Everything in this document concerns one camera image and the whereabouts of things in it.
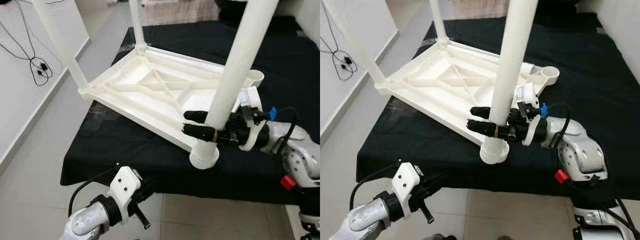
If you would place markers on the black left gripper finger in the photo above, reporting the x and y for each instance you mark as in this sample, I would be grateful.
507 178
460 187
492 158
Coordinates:
434 181
149 183
427 214
142 219

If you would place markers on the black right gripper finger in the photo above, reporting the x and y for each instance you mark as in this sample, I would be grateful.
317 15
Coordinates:
200 133
196 116
482 128
481 112

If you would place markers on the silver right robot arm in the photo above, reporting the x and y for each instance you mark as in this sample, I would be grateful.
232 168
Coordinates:
580 155
300 155

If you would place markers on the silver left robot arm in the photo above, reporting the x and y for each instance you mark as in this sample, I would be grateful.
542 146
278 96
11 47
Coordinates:
87 222
367 220

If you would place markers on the yellow rubber band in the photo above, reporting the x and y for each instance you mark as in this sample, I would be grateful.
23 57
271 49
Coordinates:
496 131
215 135

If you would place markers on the black table cloth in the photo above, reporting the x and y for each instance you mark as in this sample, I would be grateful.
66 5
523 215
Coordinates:
425 155
125 155

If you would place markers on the silver robot left leg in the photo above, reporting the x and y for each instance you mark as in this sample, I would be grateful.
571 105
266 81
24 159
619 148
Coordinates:
442 237

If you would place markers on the white plastic table top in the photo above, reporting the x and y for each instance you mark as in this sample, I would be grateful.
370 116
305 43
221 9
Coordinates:
135 90
435 85

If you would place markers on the clear tape strip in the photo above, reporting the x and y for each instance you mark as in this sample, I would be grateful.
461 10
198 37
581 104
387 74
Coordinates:
97 117
395 112

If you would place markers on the beige stone ledge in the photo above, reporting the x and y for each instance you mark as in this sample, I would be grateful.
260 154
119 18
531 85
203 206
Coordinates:
175 11
477 7

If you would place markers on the black wok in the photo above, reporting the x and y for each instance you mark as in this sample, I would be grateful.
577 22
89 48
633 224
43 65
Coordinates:
230 10

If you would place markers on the black power adapter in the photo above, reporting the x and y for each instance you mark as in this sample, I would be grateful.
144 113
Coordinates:
347 61
44 66

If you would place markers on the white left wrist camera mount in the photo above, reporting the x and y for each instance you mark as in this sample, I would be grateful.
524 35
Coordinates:
124 187
406 182

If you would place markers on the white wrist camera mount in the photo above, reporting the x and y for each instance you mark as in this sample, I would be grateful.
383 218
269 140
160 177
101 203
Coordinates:
406 182
252 107
527 102
124 187

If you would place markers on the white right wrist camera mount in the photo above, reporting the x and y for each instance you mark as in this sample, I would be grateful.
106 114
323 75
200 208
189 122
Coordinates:
252 107
527 102

